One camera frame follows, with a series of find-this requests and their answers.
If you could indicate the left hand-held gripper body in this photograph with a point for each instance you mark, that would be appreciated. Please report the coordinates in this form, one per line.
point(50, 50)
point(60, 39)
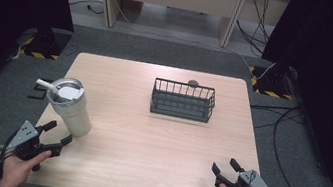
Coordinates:
point(26, 142)

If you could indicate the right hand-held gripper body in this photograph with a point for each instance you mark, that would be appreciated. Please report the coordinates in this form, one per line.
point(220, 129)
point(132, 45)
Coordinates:
point(245, 185)

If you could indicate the white tumbler cup with straw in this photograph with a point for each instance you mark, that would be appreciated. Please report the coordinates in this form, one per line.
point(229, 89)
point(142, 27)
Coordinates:
point(68, 106)

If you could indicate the person's left hand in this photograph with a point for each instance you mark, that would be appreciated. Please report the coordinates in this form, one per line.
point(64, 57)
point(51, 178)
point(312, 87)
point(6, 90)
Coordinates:
point(22, 170)

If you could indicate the black stand base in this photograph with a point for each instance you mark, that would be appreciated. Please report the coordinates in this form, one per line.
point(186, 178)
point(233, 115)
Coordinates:
point(272, 81)
point(44, 43)

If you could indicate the small round grey object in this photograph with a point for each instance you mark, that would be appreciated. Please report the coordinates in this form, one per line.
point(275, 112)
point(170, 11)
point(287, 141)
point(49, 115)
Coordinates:
point(193, 83)

